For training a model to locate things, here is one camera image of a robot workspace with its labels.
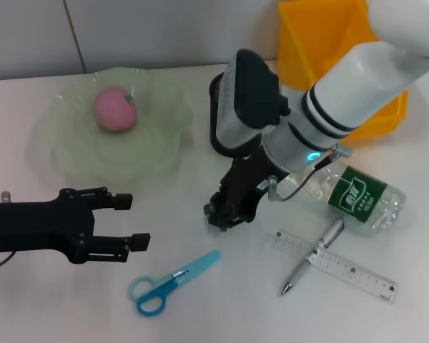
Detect blue scissors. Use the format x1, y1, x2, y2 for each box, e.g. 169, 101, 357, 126
128, 249, 222, 317

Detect pink peach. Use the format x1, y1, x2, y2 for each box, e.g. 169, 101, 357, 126
94, 86, 139, 134

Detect pale green fruit plate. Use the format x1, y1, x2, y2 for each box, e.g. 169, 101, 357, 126
31, 67, 196, 183

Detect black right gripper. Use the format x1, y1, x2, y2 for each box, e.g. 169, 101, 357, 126
203, 146, 278, 232

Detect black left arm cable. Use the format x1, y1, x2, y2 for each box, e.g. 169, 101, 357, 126
0, 252, 17, 274

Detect silver ballpoint pen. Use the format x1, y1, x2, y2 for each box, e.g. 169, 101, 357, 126
280, 218, 345, 297

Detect black mesh pen holder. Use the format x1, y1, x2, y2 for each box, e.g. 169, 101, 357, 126
209, 71, 239, 159

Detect yellow plastic bin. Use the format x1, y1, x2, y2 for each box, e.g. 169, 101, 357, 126
277, 0, 411, 146

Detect transparent plastic ruler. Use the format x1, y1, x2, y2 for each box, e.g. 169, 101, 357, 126
266, 230, 398, 305

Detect green plastic wrapper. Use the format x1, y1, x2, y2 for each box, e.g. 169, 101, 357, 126
204, 203, 234, 233

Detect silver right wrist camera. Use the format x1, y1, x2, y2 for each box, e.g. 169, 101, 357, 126
216, 49, 291, 149

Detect clear water bottle green label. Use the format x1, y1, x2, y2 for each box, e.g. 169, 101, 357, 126
278, 162, 407, 239

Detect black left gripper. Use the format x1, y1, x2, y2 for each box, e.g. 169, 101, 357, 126
0, 186, 151, 265

